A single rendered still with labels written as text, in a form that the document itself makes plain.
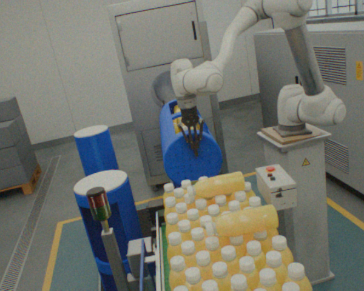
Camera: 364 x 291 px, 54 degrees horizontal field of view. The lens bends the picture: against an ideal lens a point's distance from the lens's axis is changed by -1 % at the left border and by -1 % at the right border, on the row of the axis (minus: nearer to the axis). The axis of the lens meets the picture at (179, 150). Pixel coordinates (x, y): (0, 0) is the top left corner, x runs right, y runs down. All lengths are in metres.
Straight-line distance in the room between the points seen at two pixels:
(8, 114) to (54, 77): 1.72
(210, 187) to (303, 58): 0.84
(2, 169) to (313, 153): 3.92
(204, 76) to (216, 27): 5.57
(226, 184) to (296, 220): 1.04
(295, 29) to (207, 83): 0.56
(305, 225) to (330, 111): 0.75
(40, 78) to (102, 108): 1.17
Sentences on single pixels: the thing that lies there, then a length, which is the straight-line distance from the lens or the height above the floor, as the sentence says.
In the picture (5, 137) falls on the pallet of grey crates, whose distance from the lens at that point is 4.90.
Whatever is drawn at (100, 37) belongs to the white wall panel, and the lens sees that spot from 6.65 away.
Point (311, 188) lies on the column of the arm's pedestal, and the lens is 2.24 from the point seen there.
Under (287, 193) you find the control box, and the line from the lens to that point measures 1.40.
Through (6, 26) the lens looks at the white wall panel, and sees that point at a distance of 6.82.
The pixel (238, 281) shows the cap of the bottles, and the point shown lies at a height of 1.11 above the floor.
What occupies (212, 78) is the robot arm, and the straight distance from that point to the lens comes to 1.40.
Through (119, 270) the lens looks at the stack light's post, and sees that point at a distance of 1.36.
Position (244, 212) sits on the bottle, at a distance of 1.07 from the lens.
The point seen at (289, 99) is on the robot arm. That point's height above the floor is 1.23.
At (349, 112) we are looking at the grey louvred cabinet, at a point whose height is 0.79.
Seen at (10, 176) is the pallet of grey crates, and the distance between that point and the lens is 5.06.
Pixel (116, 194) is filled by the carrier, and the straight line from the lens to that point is 1.80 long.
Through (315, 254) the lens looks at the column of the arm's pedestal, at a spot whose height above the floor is 0.22.
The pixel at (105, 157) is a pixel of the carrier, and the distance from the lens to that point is 2.95.
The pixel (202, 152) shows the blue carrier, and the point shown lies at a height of 1.13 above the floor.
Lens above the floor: 1.72
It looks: 19 degrees down
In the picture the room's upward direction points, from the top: 11 degrees counter-clockwise
